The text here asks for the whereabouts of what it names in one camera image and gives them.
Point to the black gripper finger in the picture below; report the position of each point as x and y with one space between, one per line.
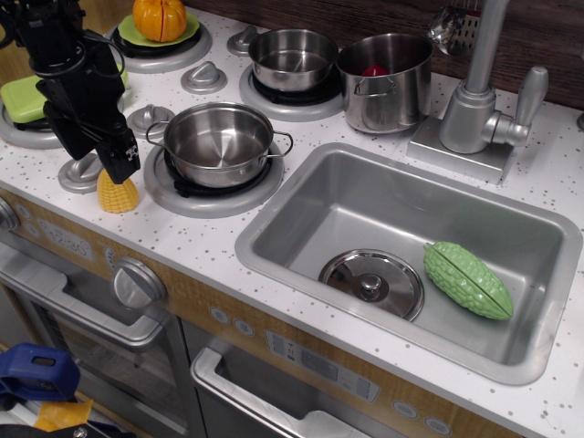
69 133
119 155

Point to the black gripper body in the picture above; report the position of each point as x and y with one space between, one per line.
91 51

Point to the yellow toy corn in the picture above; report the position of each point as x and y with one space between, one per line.
116 198

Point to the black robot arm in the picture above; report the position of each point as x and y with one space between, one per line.
47 30

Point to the grey stove knob front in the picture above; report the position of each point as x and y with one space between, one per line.
80 176

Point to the grey stove knob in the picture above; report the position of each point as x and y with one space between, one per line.
206 78
80 176
239 43
150 117

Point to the grey stove knob middle left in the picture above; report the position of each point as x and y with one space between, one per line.
150 117

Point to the front left stove burner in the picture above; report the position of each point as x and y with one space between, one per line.
43 139

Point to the stove burner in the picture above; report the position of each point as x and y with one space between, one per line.
318 103
171 192
43 139
151 60

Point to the front right stove burner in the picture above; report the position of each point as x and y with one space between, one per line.
171 192

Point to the rear left stove burner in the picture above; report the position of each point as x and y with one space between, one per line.
151 60

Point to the grey stove knob centre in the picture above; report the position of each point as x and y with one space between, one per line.
206 78

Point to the rear right stove burner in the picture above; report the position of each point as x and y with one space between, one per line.
318 103

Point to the grey stove knob rear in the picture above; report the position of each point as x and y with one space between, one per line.
239 43

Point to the green square plate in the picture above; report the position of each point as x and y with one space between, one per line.
20 100

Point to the green round plate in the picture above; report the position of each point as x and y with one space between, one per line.
131 34

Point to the orange toy pumpkin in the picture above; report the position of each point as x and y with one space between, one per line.
160 20

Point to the small silver dial left edge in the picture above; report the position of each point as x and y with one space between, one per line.
8 218

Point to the silver oven dial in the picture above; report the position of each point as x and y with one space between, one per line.
135 285

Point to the small steel pot rear burner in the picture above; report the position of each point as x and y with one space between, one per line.
292 60

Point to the blue clamp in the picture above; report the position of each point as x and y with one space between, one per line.
33 373

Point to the red toy in pot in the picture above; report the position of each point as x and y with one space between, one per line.
374 71

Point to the tall steel stock pot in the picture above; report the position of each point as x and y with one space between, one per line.
391 103

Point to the steel pot lid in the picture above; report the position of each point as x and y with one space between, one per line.
378 278

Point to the hanging steel utensil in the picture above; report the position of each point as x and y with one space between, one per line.
441 27

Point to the silver toy faucet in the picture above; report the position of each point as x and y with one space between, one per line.
473 137

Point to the green toy bitter melon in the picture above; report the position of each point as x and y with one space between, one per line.
467 280

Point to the hanging metal grater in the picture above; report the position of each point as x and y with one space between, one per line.
466 19

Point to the grey sink basin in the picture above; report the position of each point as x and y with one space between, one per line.
342 198

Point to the steel pan with two handles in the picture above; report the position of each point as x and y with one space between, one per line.
219 144

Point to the oven door with handle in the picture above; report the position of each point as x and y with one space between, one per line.
133 362

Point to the dishwasher door with handle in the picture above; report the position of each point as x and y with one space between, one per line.
243 396

